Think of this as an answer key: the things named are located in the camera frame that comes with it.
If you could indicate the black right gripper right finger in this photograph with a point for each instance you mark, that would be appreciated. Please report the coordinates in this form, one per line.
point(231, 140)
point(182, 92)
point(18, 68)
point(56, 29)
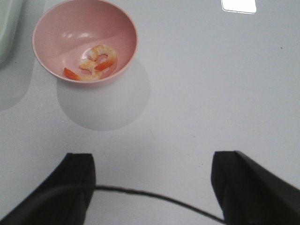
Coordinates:
point(249, 194)

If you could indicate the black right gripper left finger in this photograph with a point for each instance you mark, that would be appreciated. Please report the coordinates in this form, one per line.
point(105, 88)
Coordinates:
point(62, 198)

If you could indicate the pink plastic bowl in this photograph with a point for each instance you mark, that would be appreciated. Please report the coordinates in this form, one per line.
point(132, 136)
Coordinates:
point(65, 33)

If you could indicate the mint green breakfast maker base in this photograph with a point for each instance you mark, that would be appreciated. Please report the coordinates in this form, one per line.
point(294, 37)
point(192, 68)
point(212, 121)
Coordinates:
point(9, 16)

